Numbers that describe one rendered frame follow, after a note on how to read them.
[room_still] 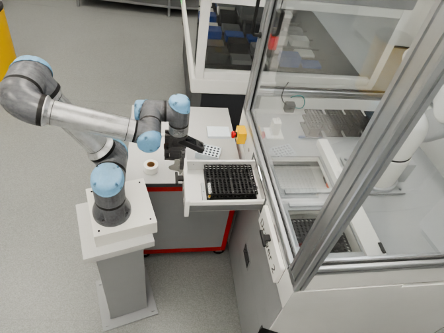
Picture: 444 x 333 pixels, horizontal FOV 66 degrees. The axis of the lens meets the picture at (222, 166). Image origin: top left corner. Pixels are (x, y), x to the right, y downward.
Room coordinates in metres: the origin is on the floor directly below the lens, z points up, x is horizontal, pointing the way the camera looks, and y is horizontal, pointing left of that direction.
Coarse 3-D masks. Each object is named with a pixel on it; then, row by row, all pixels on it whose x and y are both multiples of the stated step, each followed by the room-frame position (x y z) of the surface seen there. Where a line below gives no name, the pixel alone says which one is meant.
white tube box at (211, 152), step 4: (204, 144) 1.36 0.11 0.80; (204, 148) 1.34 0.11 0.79; (208, 148) 1.34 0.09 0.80; (212, 148) 1.34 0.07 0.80; (216, 148) 1.35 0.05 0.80; (220, 148) 1.35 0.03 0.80; (196, 152) 1.29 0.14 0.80; (204, 152) 1.30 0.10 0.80; (208, 152) 1.31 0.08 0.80; (212, 152) 1.31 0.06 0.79; (216, 152) 1.32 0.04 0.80; (220, 152) 1.32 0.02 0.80; (196, 156) 1.28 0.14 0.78; (200, 156) 1.28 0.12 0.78; (204, 156) 1.28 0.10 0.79; (208, 156) 1.28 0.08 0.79; (212, 156) 1.28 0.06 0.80; (216, 156) 1.30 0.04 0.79
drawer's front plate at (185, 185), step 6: (186, 162) 1.08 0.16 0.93; (186, 168) 1.04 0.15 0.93; (186, 174) 1.00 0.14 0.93; (186, 180) 0.97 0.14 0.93; (186, 186) 0.94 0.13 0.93; (186, 192) 0.90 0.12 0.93; (186, 198) 0.87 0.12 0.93; (186, 204) 0.86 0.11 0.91; (186, 210) 0.86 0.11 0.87; (186, 216) 0.86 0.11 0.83
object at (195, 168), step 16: (192, 160) 1.13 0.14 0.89; (208, 160) 1.15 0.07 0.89; (224, 160) 1.17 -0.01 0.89; (240, 160) 1.19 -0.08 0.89; (192, 176) 1.08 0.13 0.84; (256, 176) 1.15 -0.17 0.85; (192, 192) 0.99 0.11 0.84; (192, 208) 0.88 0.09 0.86; (208, 208) 0.90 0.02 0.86; (224, 208) 0.92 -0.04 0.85; (240, 208) 0.94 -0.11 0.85; (256, 208) 0.96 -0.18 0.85
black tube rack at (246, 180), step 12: (216, 168) 1.10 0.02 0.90; (228, 168) 1.11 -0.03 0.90; (240, 168) 1.13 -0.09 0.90; (216, 180) 1.05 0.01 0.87; (228, 180) 1.06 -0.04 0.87; (240, 180) 1.08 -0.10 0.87; (252, 180) 1.09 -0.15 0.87; (216, 192) 0.96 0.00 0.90; (228, 192) 0.97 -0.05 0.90; (240, 192) 0.99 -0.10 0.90; (252, 192) 1.00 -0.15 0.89
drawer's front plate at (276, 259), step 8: (264, 208) 0.90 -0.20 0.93; (264, 216) 0.88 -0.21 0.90; (264, 224) 0.85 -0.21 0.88; (272, 224) 0.82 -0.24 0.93; (264, 232) 0.83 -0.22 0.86; (272, 232) 0.79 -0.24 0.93; (272, 240) 0.75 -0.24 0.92; (272, 248) 0.73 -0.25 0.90; (272, 256) 0.71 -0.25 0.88; (280, 256) 0.69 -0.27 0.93; (272, 264) 0.69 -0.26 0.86; (280, 264) 0.65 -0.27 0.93; (280, 272) 0.64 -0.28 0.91
